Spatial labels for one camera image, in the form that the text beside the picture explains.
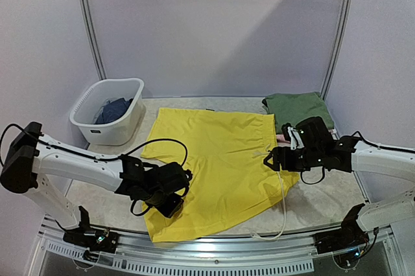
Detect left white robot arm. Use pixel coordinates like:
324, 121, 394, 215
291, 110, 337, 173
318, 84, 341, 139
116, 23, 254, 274
1, 122, 193, 246

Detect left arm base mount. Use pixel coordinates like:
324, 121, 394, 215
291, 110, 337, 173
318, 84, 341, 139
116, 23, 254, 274
59, 206, 120, 263

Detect white plastic laundry basket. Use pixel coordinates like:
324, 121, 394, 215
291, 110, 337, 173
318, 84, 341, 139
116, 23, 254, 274
69, 78, 145, 146

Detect green sleeveless shirt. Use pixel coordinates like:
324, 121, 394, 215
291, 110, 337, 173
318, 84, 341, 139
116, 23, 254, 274
261, 92, 335, 134

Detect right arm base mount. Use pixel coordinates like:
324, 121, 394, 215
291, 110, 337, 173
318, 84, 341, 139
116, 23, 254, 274
313, 203, 379, 270

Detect pink folded shorts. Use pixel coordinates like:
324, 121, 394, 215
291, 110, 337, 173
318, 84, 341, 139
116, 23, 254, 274
276, 129, 337, 144

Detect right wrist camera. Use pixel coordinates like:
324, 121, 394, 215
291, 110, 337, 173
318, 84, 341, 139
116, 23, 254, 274
281, 123, 304, 150

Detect left aluminium corner post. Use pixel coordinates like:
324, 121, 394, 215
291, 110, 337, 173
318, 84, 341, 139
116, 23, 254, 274
79, 0, 107, 80

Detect aluminium front rail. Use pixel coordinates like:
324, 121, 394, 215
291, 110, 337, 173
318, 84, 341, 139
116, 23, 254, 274
29, 217, 405, 275

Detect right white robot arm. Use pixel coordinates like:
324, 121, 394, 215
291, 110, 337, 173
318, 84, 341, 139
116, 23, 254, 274
263, 117, 414, 247

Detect yellow garment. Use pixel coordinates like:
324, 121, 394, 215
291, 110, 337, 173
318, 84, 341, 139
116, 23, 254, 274
141, 108, 299, 242

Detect aluminium corner post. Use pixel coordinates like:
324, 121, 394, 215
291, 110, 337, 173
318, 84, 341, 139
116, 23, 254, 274
320, 0, 351, 100
79, 0, 107, 80

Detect right aluminium corner post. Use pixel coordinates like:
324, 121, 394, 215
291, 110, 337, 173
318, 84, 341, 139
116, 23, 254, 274
320, 0, 351, 100

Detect blue garment in basket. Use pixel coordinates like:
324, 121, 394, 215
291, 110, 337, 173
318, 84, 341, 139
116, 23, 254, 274
94, 98, 132, 124

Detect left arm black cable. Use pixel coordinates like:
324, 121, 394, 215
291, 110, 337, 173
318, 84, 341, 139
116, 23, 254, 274
0, 122, 192, 217

